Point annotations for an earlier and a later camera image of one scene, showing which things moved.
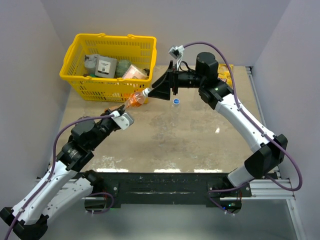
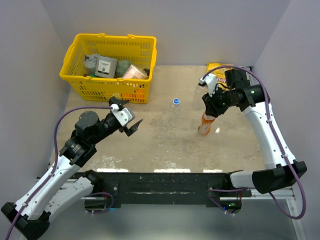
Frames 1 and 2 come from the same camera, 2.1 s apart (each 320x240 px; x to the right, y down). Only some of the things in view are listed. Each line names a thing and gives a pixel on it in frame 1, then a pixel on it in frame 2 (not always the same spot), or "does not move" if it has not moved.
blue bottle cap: [176, 101] does not move
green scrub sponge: [121, 67] does not move
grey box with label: [106, 67] does not move
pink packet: [133, 72] does not move
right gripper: [162, 87] -> [212, 108]
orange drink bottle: [134, 100] -> [204, 128]
